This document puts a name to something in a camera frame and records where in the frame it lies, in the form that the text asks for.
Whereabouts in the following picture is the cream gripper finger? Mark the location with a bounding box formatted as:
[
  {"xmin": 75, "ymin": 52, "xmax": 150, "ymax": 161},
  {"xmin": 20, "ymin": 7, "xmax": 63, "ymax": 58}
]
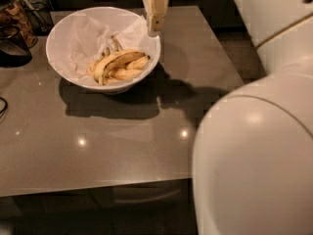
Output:
[
  {"xmin": 146, "ymin": 0, "xmax": 169, "ymax": 37},
  {"xmin": 142, "ymin": 0, "xmax": 149, "ymax": 16}
]

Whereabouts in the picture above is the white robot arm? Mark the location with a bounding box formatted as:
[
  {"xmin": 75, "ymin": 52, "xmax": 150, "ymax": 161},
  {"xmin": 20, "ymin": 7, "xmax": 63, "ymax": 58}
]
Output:
[{"xmin": 192, "ymin": 0, "xmax": 313, "ymax": 235}]

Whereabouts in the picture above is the white bowl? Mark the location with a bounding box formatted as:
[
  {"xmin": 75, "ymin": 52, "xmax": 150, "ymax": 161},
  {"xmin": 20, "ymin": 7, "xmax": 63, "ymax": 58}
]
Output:
[{"xmin": 46, "ymin": 7, "xmax": 160, "ymax": 94}]

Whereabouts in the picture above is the yellow banana right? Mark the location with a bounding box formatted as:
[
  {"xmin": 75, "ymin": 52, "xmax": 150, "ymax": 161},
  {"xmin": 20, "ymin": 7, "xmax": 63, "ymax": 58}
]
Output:
[{"xmin": 126, "ymin": 56, "xmax": 150, "ymax": 70}]

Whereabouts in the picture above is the yellow banana lower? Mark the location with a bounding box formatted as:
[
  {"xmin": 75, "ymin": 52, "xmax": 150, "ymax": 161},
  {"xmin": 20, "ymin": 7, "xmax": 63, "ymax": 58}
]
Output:
[{"xmin": 104, "ymin": 69, "xmax": 141, "ymax": 84}]

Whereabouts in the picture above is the white paper liner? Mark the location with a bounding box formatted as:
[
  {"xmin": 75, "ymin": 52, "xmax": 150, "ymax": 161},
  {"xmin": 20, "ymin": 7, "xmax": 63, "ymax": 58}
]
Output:
[{"xmin": 46, "ymin": 7, "xmax": 160, "ymax": 94}]

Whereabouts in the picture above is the patterned brown jar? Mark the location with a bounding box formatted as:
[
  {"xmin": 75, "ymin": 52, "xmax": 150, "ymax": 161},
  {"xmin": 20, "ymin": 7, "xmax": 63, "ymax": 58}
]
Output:
[{"xmin": 0, "ymin": 0, "xmax": 37, "ymax": 48}]

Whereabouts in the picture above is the black kettle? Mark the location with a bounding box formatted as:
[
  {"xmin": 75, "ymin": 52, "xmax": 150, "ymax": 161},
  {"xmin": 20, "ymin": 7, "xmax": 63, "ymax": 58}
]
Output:
[{"xmin": 0, "ymin": 25, "xmax": 32, "ymax": 68}]

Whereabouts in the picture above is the black wire utensil rack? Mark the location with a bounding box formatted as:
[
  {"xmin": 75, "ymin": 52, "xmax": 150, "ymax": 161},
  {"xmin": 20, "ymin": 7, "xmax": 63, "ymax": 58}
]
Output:
[{"xmin": 21, "ymin": 0, "xmax": 54, "ymax": 36}]

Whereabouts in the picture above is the black cable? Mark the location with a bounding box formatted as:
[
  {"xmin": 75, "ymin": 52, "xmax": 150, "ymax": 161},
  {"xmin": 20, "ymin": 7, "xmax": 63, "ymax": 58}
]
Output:
[{"xmin": 0, "ymin": 96, "xmax": 8, "ymax": 118}]

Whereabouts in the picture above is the dark drawer handle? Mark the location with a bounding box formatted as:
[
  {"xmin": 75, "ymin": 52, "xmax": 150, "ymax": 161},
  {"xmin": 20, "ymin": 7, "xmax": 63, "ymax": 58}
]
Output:
[{"xmin": 112, "ymin": 187, "xmax": 181, "ymax": 205}]

